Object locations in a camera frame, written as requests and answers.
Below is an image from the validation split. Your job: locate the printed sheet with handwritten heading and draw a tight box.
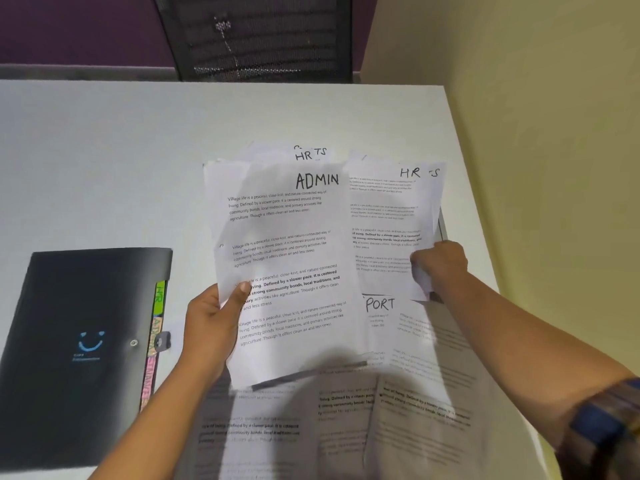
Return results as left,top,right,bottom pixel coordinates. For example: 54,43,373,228
359,292,501,383

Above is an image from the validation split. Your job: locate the sheaf of printed paper sheets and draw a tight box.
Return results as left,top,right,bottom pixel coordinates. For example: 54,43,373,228
202,141,369,393

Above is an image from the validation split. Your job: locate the person's right hand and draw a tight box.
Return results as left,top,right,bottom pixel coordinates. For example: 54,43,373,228
410,240,470,295

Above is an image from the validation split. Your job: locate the person's left hand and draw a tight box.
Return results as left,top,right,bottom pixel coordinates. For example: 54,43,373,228
177,281,252,390

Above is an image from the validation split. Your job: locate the black expanding file folder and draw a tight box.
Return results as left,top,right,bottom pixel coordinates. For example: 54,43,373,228
0,247,174,468

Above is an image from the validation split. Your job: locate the person's right forearm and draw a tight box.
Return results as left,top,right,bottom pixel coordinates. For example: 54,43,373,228
431,269,640,453

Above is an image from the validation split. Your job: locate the black mesh office chair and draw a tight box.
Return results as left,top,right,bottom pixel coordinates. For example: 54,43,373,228
152,0,369,85

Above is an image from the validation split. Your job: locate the person's left forearm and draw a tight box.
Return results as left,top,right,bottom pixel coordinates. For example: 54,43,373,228
87,366,227,480

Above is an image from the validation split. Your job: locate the plaid shirt sleeve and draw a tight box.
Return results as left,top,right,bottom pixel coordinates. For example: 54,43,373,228
554,377,640,480

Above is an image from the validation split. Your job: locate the white printed paper sheet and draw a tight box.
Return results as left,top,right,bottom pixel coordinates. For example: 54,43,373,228
342,150,447,303
175,370,323,480
367,345,528,480
315,362,383,480

